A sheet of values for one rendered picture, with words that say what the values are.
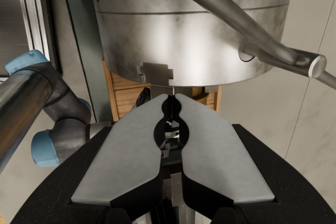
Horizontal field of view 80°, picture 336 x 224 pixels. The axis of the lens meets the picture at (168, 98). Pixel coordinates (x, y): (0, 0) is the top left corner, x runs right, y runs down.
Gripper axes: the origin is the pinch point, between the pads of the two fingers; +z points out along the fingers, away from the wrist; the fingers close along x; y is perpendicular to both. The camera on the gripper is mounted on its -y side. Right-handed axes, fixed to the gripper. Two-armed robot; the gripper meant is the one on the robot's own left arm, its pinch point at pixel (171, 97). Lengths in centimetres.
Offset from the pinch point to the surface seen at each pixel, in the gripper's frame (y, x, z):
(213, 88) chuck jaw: 12.2, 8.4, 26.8
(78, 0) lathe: -5, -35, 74
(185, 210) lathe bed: 89, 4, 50
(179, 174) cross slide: 51, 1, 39
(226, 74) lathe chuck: 3.4, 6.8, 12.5
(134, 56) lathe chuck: 1.2, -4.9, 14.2
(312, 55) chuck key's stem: -0.6, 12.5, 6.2
